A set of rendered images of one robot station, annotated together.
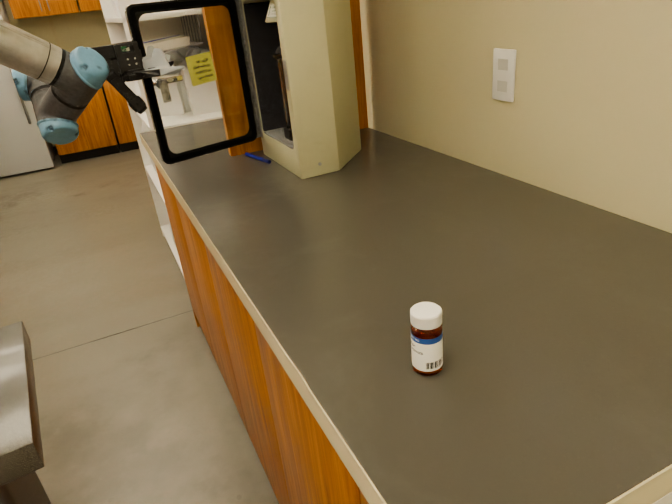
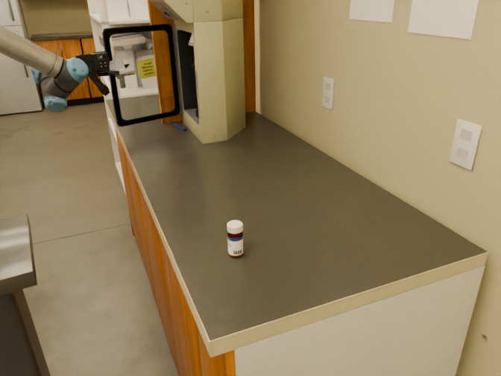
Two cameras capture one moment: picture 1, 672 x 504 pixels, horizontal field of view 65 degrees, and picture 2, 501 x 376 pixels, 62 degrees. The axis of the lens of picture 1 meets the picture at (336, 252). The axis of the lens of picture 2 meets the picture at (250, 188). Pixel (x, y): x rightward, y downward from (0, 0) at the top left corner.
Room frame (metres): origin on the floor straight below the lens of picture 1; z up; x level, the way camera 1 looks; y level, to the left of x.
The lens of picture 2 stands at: (-0.33, -0.15, 1.52)
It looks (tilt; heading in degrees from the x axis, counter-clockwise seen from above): 26 degrees down; 1
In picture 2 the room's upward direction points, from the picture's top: 1 degrees counter-clockwise
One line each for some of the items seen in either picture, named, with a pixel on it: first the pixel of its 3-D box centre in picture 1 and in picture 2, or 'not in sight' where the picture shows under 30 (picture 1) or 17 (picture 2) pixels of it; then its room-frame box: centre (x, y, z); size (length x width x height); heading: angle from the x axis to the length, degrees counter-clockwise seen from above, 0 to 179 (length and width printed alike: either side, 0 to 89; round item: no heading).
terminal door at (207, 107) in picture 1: (198, 80); (144, 75); (1.50, 0.32, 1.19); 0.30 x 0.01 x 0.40; 128
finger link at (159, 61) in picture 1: (161, 61); (121, 66); (1.28, 0.35, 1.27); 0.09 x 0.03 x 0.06; 76
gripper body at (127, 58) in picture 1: (117, 64); (94, 65); (1.30, 0.46, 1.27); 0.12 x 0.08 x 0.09; 112
